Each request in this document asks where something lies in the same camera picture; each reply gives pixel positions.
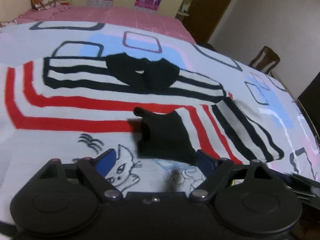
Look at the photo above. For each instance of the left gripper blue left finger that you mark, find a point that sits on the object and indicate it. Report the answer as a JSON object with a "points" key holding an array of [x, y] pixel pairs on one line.
{"points": [[92, 172]]}

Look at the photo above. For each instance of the floral pillow at bed edge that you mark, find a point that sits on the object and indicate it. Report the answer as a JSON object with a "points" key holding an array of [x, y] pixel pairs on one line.
{"points": [[7, 23]]}

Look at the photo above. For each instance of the dark brown wooden door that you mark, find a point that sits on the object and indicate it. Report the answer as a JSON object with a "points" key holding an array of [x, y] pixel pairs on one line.
{"points": [[203, 17]]}

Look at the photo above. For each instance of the orange white pillow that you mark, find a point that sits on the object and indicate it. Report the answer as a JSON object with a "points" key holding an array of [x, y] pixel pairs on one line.
{"points": [[44, 4]]}

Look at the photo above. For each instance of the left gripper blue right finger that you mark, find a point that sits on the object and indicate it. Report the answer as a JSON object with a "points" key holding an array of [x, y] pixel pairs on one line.
{"points": [[216, 172]]}

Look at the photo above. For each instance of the pink bed sheet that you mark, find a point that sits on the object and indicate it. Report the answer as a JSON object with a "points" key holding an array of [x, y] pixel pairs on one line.
{"points": [[115, 15]]}

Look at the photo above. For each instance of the cream curved headboard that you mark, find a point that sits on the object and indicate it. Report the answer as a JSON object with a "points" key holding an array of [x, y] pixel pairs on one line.
{"points": [[15, 0]]}

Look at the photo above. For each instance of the dark wooden chair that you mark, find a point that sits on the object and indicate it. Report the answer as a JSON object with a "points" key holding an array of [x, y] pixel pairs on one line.
{"points": [[266, 60]]}

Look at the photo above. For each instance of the striped red black white sweater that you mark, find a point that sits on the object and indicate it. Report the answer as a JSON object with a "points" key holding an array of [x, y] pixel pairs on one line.
{"points": [[177, 112]]}

